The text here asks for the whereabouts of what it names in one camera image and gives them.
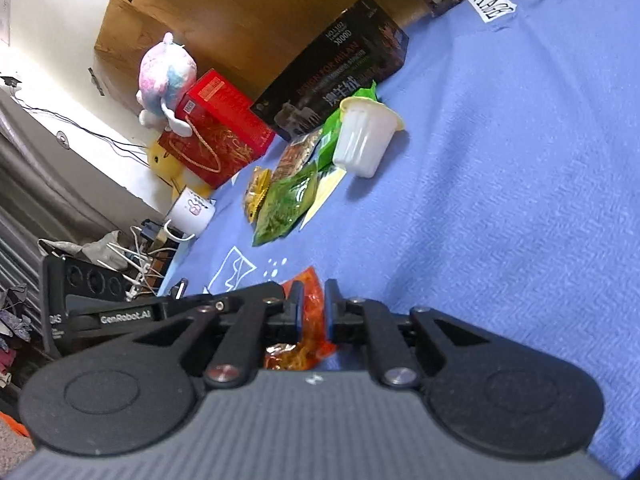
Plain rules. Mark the blue printed bedsheet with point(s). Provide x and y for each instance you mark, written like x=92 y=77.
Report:
x=475 y=160

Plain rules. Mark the small yellow-edged nut packet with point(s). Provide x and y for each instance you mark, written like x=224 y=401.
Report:
x=257 y=192

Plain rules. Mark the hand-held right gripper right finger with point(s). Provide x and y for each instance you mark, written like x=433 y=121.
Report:
x=332 y=315

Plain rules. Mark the wood grain board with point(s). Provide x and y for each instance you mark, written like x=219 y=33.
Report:
x=250 y=10

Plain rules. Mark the red spicy snack packet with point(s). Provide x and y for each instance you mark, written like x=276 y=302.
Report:
x=315 y=310

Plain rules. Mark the brown snack packet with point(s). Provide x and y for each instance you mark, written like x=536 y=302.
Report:
x=295 y=155

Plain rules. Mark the white enamel mug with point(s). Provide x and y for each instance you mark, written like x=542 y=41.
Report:
x=192 y=210

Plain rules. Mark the black cardboard box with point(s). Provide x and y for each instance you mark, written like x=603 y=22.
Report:
x=340 y=60

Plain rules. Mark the pile of dark clothes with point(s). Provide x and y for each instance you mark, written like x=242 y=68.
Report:
x=12 y=320

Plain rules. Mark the white jelly cup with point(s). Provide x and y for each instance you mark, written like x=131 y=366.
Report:
x=360 y=140

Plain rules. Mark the bright green snack packet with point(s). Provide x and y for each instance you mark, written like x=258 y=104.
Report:
x=327 y=135

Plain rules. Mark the grey cloth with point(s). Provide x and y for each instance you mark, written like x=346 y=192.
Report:
x=95 y=247

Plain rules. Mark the red gift box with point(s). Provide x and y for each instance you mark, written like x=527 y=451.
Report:
x=220 y=125

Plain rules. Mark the pastel plush toy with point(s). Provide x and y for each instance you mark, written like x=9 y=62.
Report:
x=165 y=70

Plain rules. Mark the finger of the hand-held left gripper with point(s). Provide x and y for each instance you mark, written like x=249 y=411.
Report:
x=235 y=297

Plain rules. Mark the green pickled vegetable packet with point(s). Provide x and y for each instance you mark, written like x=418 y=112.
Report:
x=285 y=205

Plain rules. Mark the yellow duck toy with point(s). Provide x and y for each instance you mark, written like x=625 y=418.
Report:
x=160 y=160

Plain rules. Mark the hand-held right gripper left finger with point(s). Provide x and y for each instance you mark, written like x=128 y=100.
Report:
x=240 y=340

